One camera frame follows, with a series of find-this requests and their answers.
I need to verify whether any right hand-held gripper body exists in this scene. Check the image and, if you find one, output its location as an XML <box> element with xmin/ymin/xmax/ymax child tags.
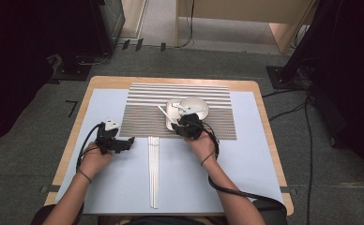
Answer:
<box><xmin>179</xmin><ymin>112</ymin><xmax>205</xmax><ymax>141</ymax></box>

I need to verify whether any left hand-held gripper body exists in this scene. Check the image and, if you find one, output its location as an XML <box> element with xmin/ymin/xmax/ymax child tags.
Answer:
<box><xmin>95</xmin><ymin>118</ymin><xmax>128</xmax><ymax>155</ymax></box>

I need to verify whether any white plastic chopstick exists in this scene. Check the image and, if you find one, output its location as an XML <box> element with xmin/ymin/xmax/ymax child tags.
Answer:
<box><xmin>157</xmin><ymin>104</ymin><xmax>176</xmax><ymax>126</ymax></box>

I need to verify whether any row of white chopsticks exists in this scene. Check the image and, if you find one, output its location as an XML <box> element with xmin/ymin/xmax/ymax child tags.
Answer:
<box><xmin>147</xmin><ymin>135</ymin><xmax>160</xmax><ymax>210</ymax></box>

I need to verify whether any person's right hand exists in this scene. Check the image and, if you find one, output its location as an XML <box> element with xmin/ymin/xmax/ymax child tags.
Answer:
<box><xmin>184</xmin><ymin>130</ymin><xmax>219</xmax><ymax>166</ymax></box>

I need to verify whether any person's left hand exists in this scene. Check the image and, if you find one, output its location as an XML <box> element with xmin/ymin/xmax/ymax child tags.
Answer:
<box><xmin>77</xmin><ymin>142</ymin><xmax>114</xmax><ymax>180</ymax></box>

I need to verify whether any white ceramic spoon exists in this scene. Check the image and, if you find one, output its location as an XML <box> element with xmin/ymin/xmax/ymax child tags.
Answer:
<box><xmin>171</xmin><ymin>102</ymin><xmax>190</xmax><ymax>114</ymax></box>

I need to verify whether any white ribbed bowl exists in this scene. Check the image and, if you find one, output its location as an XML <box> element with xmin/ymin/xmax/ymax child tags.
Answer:
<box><xmin>177</xmin><ymin>96</ymin><xmax>210</xmax><ymax>122</ymax></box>

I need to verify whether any black wristband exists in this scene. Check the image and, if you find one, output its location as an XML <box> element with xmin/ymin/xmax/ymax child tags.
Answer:
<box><xmin>77</xmin><ymin>170</ymin><xmax>93</xmax><ymax>185</ymax></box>
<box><xmin>200</xmin><ymin>151</ymin><xmax>217</xmax><ymax>167</ymax></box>

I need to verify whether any striped brown placemat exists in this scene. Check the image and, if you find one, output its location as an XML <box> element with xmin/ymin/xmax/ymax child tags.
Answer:
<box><xmin>119</xmin><ymin>82</ymin><xmax>237</xmax><ymax>141</ymax></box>

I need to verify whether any pale blue table mat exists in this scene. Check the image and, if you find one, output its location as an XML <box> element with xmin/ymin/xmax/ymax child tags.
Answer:
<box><xmin>54</xmin><ymin>88</ymin><xmax>288</xmax><ymax>217</ymax></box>

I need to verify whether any black stand base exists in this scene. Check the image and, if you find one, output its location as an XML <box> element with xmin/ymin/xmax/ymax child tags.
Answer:
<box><xmin>265</xmin><ymin>65</ymin><xmax>297</xmax><ymax>90</ymax></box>

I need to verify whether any black equipment stand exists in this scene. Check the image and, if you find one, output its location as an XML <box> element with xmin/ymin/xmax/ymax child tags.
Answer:
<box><xmin>53</xmin><ymin>0</ymin><xmax>127</xmax><ymax>83</ymax></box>

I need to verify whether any dark curtain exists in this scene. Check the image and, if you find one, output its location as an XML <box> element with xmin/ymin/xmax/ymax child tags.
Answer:
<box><xmin>0</xmin><ymin>0</ymin><xmax>62</xmax><ymax>150</ymax></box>
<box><xmin>282</xmin><ymin>0</ymin><xmax>364</xmax><ymax>186</ymax></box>

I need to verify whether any light wooden desk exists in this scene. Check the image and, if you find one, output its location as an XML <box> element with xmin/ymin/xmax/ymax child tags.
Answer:
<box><xmin>174</xmin><ymin>0</ymin><xmax>316</xmax><ymax>54</ymax></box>

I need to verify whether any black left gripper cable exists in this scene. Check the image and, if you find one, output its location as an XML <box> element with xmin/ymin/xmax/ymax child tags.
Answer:
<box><xmin>75</xmin><ymin>122</ymin><xmax>106</xmax><ymax>173</ymax></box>

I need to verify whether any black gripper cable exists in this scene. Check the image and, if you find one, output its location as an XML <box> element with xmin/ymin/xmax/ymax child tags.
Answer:
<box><xmin>75</xmin><ymin>122</ymin><xmax>106</xmax><ymax>173</ymax></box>
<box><xmin>198</xmin><ymin>119</ymin><xmax>288</xmax><ymax>214</ymax></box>

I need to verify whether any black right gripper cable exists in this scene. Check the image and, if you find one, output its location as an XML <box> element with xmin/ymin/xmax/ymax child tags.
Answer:
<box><xmin>198</xmin><ymin>119</ymin><xmax>288</xmax><ymax>214</ymax></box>

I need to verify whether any black floor cable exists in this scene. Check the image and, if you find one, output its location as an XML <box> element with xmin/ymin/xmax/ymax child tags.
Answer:
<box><xmin>261</xmin><ymin>55</ymin><xmax>316</xmax><ymax>225</ymax></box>
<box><xmin>174</xmin><ymin>0</ymin><xmax>196</xmax><ymax>50</ymax></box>

